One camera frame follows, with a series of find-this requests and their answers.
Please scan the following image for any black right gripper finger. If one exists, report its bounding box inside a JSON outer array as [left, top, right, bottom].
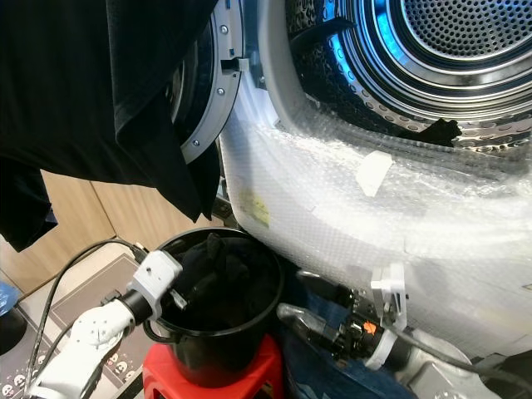
[[278, 303, 333, 342], [298, 270, 352, 304]]

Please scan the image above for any white bubble-wrapped washing machine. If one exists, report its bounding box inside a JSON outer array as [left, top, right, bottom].
[[219, 0, 532, 360]]

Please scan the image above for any silver round washer door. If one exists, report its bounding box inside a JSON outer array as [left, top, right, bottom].
[[175, 0, 247, 164]]

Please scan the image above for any black clothes pile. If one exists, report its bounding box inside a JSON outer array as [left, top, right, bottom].
[[175, 232, 282, 333]]

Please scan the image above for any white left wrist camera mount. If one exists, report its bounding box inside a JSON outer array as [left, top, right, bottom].
[[129, 249, 185, 315]]

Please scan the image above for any black plastic bucket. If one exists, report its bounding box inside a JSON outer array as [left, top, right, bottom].
[[143, 227, 288, 389]]

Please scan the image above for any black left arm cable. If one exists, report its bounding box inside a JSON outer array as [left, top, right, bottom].
[[30, 238, 146, 399]]

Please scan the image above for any black bin with blue bag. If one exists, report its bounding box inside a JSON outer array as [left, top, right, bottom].
[[0, 281, 28, 356]]

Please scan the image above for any small black cloth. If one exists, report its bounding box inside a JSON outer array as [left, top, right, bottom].
[[416, 119, 464, 149]]

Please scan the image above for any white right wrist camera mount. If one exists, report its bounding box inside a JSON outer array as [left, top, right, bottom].
[[368, 263, 410, 371]]

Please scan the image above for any white paper label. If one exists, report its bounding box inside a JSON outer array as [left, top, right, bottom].
[[354, 150, 395, 198]]

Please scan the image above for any grey patterned floor mat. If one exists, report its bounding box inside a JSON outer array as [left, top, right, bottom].
[[0, 252, 146, 399]]

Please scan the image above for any black hanging garment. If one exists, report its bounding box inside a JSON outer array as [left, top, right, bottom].
[[0, 0, 222, 253]]

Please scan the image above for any perforated steel washer drum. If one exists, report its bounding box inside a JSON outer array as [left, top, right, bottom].
[[299, 0, 532, 155]]

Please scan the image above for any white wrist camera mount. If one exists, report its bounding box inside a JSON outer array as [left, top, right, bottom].
[[368, 263, 410, 371], [129, 249, 185, 315]]

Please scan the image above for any light wooden cabinet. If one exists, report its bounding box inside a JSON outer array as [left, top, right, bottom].
[[0, 170, 225, 292]]

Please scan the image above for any yellow warning sticker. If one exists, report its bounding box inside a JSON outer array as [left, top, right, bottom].
[[238, 190, 272, 228]]

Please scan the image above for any red plastic stool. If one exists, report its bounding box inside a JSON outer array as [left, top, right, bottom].
[[141, 334, 285, 399]]

